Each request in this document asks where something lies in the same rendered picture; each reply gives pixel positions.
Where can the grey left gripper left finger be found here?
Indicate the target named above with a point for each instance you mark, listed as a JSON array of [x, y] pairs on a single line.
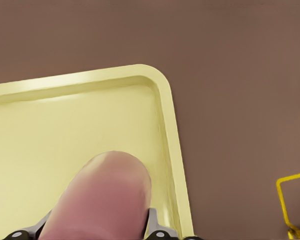
[[27, 231]]

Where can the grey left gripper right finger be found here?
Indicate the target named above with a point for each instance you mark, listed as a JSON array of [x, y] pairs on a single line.
[[157, 228]]

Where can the pink rounded cylinder object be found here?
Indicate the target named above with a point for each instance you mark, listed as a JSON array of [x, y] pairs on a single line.
[[102, 195]]

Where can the pale yellow plastic tray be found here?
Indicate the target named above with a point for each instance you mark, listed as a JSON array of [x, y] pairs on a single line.
[[65, 125]]

